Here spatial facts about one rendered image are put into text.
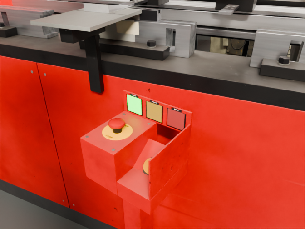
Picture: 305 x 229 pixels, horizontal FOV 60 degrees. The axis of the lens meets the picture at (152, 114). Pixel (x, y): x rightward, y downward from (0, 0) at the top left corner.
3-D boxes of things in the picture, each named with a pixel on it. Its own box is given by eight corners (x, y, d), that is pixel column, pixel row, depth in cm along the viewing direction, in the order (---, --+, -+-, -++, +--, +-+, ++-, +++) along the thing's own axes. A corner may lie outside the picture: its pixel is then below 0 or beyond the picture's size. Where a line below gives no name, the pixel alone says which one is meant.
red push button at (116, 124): (105, 134, 62) (104, 121, 61) (117, 126, 65) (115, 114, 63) (118, 140, 60) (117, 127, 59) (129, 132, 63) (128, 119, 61)
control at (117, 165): (86, 176, 66) (75, 115, 57) (127, 145, 78) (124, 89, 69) (150, 215, 56) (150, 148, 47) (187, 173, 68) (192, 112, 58)
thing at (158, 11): (101, 16, 87) (100, 6, 85) (106, 14, 89) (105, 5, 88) (157, 21, 80) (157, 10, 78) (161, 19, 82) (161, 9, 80)
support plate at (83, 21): (30, 24, 66) (29, 20, 65) (92, 9, 87) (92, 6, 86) (90, 32, 60) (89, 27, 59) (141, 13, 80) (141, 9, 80)
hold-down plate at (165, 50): (79, 48, 88) (78, 39, 86) (89, 44, 92) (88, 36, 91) (163, 61, 77) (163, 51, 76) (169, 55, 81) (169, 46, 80)
